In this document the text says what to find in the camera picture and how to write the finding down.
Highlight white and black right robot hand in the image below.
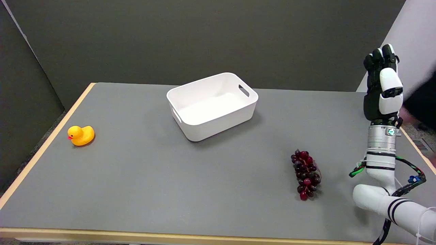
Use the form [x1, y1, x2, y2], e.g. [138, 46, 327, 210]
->
[363, 44, 404, 127]

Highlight dark red grape bunch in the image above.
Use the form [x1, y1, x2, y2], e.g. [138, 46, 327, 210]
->
[291, 149, 322, 201]

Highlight white plastic storage basket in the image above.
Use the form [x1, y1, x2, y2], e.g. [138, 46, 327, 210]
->
[166, 72, 259, 142]

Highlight yellow rubber duck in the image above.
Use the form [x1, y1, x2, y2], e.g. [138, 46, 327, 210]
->
[67, 125, 95, 147]

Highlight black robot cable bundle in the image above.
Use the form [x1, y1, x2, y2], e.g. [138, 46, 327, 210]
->
[349, 156, 427, 245]

